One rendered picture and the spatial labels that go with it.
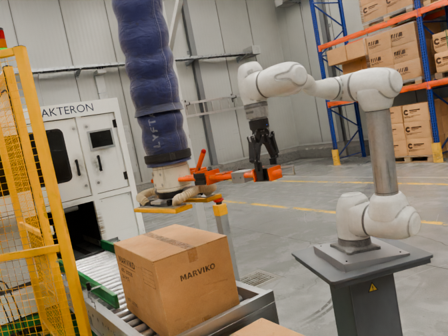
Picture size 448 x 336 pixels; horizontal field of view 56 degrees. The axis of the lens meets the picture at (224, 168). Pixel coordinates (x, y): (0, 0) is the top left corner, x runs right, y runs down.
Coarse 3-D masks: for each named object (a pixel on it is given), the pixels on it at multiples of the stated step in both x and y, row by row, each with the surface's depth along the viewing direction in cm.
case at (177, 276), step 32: (128, 256) 219; (160, 256) 194; (192, 256) 198; (224, 256) 207; (128, 288) 231; (160, 288) 189; (192, 288) 198; (224, 288) 207; (160, 320) 197; (192, 320) 197
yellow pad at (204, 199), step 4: (204, 196) 201; (208, 196) 200; (212, 196) 199; (216, 196) 200; (220, 196) 202; (188, 200) 206; (192, 200) 204; (196, 200) 201; (200, 200) 199; (204, 200) 197; (208, 200) 196; (212, 200) 198
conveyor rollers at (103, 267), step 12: (108, 252) 391; (84, 264) 361; (96, 264) 357; (108, 264) 346; (96, 276) 321; (108, 276) 317; (120, 276) 313; (84, 288) 298; (108, 288) 290; (120, 288) 285; (96, 300) 268; (120, 300) 259; (240, 300) 230; (120, 312) 240; (132, 324) 224; (144, 324) 219
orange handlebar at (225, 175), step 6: (192, 168) 231; (204, 168) 223; (192, 174) 217; (216, 174) 177; (222, 174) 174; (228, 174) 173; (246, 174) 165; (252, 174) 163; (276, 174) 156; (180, 180) 195; (186, 180) 192; (192, 180) 189; (216, 180) 178; (222, 180) 175
